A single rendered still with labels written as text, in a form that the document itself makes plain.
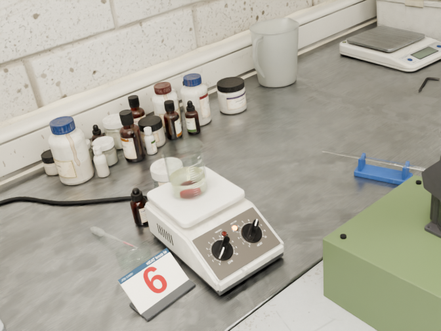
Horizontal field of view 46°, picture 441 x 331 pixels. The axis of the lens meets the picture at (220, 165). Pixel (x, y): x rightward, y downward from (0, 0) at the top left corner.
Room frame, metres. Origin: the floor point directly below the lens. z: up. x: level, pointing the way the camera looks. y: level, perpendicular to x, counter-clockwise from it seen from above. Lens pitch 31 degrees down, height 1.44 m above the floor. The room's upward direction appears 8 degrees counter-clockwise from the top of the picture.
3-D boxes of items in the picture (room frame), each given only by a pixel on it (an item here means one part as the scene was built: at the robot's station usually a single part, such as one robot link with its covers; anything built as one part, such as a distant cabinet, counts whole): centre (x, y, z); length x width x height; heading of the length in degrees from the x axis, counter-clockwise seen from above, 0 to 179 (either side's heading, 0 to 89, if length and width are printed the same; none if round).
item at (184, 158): (0.69, 0.06, 1.03); 0.07 x 0.06 x 0.08; 128
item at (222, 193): (0.69, 0.05, 0.98); 0.12 x 0.12 x 0.01; 33
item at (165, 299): (0.57, 0.11, 0.92); 0.09 x 0.06 x 0.04; 130
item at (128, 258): (0.65, 0.16, 0.91); 0.06 x 0.06 x 0.02
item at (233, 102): (1.17, -0.05, 0.94); 0.07 x 0.07 x 0.07
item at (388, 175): (0.79, -0.30, 0.92); 0.10 x 0.03 x 0.04; 54
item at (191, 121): (1.07, 0.05, 0.94); 0.03 x 0.03 x 0.08
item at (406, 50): (1.39, -0.53, 0.92); 0.26 x 0.19 x 0.05; 32
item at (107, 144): (0.98, 0.24, 0.93); 0.05 x 0.05 x 0.05
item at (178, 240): (0.66, 0.03, 0.94); 0.22 x 0.13 x 0.08; 33
